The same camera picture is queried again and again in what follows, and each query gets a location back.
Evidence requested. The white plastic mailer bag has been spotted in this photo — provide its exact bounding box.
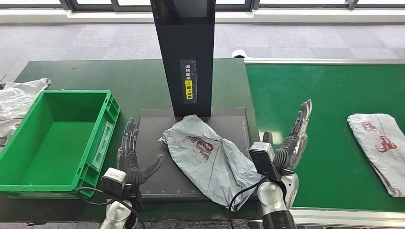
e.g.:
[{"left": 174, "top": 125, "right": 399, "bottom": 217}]
[{"left": 0, "top": 78, "right": 52, "bottom": 147}]

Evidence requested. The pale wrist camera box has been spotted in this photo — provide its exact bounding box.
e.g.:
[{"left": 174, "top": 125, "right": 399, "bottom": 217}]
[
  {"left": 101, "top": 167, "right": 127, "bottom": 198},
  {"left": 249, "top": 142, "right": 279, "bottom": 182}
]

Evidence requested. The green plastic crate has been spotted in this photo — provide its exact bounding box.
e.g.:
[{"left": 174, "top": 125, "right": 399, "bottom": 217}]
[{"left": 0, "top": 90, "right": 121, "bottom": 199}]

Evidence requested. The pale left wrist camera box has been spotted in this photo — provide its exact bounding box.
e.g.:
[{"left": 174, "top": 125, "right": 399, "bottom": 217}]
[{"left": 101, "top": 167, "right": 127, "bottom": 198}]

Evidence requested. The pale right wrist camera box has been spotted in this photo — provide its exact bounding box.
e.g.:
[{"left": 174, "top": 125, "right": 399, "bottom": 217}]
[{"left": 249, "top": 142, "right": 279, "bottom": 182}]

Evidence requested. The dark window frame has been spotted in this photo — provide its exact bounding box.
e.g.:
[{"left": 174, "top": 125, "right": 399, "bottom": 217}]
[{"left": 0, "top": 0, "right": 405, "bottom": 12}]

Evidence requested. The green conveyor belt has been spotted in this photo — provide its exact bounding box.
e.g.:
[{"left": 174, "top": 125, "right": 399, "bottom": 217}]
[{"left": 245, "top": 64, "right": 405, "bottom": 212}]

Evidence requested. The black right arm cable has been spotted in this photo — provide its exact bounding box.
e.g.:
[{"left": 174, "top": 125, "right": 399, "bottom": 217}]
[{"left": 228, "top": 177, "right": 269, "bottom": 229}]

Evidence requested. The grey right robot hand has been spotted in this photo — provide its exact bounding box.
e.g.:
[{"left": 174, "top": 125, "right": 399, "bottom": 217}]
[{"left": 262, "top": 99, "right": 313, "bottom": 175}]

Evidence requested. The aluminium conveyor frame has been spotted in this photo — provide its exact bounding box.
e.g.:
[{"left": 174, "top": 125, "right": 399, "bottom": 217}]
[{"left": 244, "top": 58, "right": 405, "bottom": 229}]

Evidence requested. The grey mailer bag red print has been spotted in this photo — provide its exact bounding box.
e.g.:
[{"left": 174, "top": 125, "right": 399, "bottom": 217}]
[
  {"left": 347, "top": 113, "right": 405, "bottom": 198},
  {"left": 158, "top": 114, "right": 263, "bottom": 212}
]

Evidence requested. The black inbound scanner machine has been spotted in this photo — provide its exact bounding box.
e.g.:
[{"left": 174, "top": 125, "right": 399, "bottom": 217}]
[{"left": 136, "top": 0, "right": 260, "bottom": 201}]

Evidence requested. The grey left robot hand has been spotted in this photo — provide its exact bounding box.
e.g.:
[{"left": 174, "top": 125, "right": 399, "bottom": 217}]
[{"left": 116, "top": 117, "right": 165, "bottom": 187}]

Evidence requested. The white window sill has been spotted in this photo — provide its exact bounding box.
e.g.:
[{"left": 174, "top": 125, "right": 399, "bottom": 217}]
[{"left": 0, "top": 9, "right": 405, "bottom": 25}]

